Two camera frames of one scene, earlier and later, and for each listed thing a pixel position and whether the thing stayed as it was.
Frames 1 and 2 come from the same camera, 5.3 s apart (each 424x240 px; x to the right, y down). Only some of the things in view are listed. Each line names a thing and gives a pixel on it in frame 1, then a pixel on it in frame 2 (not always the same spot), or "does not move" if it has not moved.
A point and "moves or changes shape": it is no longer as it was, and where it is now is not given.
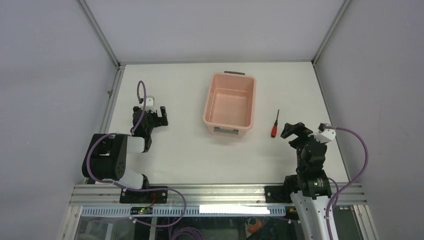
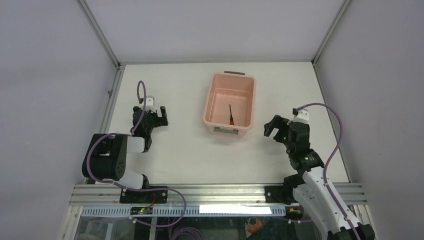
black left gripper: [158, 120] does not move
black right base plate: [280, 194] does not move
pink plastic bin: [229, 106] does not move
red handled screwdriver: [274, 129] moves or changes shape
